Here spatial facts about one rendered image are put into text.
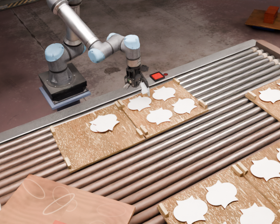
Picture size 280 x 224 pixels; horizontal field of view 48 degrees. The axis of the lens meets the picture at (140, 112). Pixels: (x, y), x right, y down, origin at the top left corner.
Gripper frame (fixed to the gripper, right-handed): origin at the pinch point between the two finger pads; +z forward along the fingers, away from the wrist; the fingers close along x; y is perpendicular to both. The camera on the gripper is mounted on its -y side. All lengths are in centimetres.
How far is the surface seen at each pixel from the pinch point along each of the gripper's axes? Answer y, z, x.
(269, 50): -91, 8, 50
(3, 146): 63, 10, -47
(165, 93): -14.3, 7.3, 9.6
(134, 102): 1.3, 7.4, -3.0
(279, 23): -314, 89, 19
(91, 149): 42.5, 8.3, -2.2
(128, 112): 10.1, 8.2, -1.3
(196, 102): -16.1, 8.2, 29.1
